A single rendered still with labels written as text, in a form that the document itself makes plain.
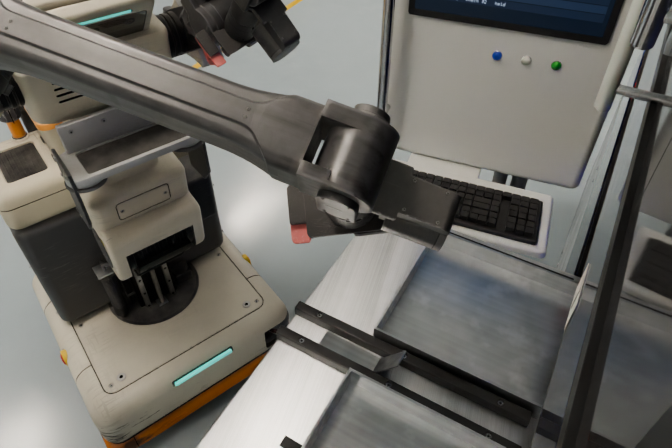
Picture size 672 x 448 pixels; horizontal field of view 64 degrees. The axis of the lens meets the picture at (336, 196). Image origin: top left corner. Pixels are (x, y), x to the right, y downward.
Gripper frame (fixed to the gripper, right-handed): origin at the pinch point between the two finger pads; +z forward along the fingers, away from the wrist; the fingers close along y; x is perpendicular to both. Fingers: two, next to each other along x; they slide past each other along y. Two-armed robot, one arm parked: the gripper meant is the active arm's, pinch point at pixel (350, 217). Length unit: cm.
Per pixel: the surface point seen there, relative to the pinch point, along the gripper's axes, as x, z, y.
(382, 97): -35, 49, -12
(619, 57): -20.3, 6.7, -42.0
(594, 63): -31, 34, -53
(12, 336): 7, 128, 121
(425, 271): 5.8, 33.5, -13.4
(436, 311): 13.1, 28.4, -13.5
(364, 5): -211, 299, -36
